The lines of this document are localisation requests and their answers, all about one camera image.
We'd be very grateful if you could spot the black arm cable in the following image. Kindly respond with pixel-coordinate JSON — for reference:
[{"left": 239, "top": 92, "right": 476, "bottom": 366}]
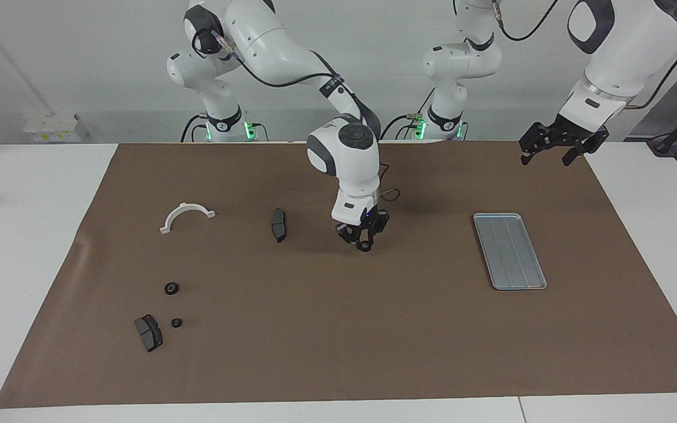
[
  {"left": 491, "top": 0, "right": 677, "bottom": 112},
  {"left": 192, "top": 26, "right": 403, "bottom": 203}
]

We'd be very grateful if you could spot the white curved plastic bracket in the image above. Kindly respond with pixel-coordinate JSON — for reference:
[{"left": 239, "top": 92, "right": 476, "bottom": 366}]
[{"left": 159, "top": 202, "right": 216, "bottom": 235}]

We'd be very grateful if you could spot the white wall socket box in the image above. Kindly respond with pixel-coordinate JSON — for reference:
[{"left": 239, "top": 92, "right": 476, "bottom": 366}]
[{"left": 23, "top": 113, "right": 89, "bottom": 143}]

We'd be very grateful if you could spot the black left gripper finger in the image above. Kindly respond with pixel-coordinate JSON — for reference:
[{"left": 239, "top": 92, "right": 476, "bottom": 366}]
[
  {"left": 520, "top": 122, "right": 558, "bottom": 166},
  {"left": 562, "top": 132, "right": 609, "bottom": 167}
]

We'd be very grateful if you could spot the slim grey brake pad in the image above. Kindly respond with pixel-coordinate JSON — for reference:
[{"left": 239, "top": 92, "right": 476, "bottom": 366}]
[{"left": 270, "top": 208, "right": 288, "bottom": 243}]

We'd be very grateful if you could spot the brown paper table mat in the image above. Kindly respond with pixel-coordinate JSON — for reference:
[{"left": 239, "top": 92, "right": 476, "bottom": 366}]
[{"left": 0, "top": 140, "right": 677, "bottom": 409}]

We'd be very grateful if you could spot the black base cable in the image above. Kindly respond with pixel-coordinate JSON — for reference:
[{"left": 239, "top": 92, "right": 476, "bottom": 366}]
[
  {"left": 380, "top": 88, "right": 436, "bottom": 140},
  {"left": 181, "top": 113, "right": 207, "bottom": 143}
]

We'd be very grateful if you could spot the wide grey brake pad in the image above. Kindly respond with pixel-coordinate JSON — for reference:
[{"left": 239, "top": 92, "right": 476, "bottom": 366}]
[{"left": 134, "top": 314, "right": 164, "bottom": 353}]

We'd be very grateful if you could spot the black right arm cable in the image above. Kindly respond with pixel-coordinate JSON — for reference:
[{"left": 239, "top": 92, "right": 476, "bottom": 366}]
[{"left": 192, "top": 26, "right": 403, "bottom": 203}]

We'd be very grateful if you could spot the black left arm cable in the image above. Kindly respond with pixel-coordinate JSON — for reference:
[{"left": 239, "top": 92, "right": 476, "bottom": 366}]
[{"left": 491, "top": 0, "right": 677, "bottom": 112}]

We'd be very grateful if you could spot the silver metal tray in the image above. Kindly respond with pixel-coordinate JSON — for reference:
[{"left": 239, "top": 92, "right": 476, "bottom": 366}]
[{"left": 472, "top": 213, "right": 548, "bottom": 291}]

